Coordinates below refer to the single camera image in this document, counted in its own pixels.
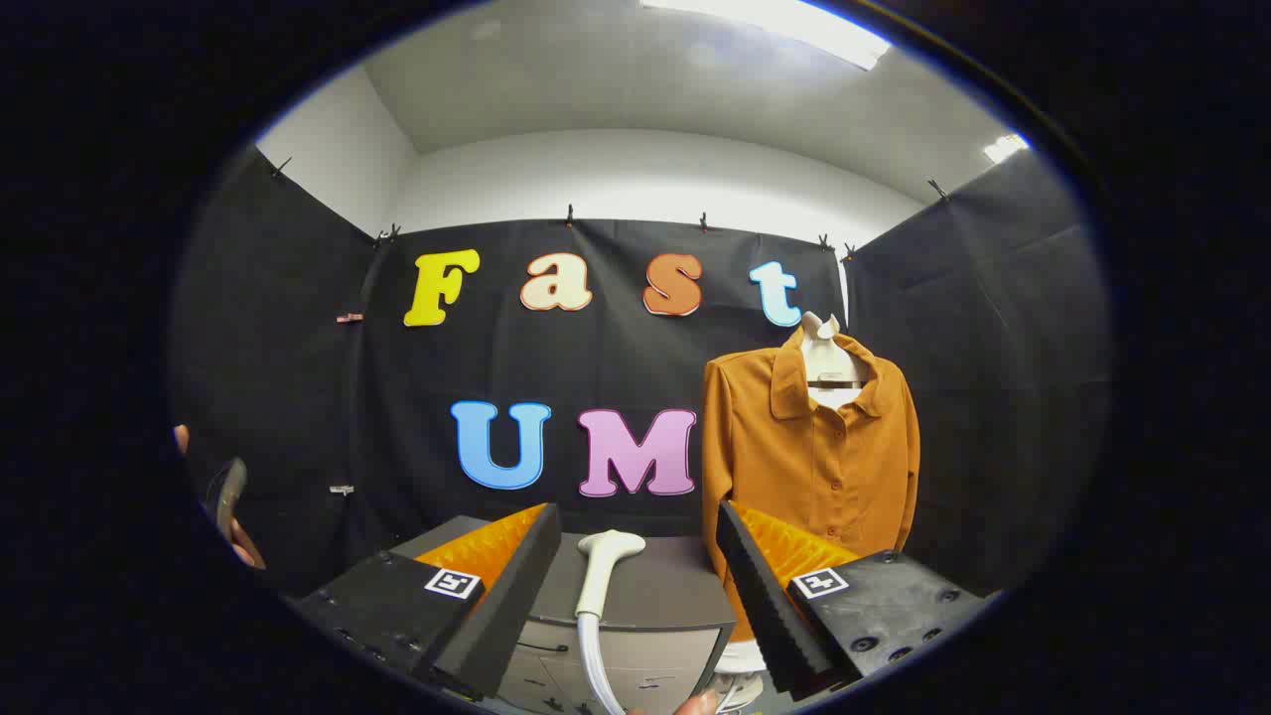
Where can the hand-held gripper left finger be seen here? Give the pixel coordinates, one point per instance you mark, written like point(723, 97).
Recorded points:
point(496, 616)

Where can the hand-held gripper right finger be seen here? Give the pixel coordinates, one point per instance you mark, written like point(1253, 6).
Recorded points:
point(770, 606)

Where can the orange button-up shirt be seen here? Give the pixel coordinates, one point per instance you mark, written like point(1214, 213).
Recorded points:
point(794, 477)

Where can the white garment hanger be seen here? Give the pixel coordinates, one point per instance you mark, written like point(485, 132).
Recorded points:
point(826, 357)

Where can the grey cabinet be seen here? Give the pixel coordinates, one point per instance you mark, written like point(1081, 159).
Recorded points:
point(660, 596)

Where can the black backdrop cloth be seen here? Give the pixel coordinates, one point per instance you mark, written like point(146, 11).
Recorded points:
point(616, 357)

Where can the dark hand-held device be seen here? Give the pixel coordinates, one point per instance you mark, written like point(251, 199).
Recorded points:
point(230, 492)

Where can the row of black clips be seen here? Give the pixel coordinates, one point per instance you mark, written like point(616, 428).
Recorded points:
point(570, 214)

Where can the small ceiling light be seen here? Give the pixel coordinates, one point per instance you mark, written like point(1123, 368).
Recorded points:
point(1005, 149)

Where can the long ceiling light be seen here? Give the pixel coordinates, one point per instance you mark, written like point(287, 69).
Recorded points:
point(784, 25)

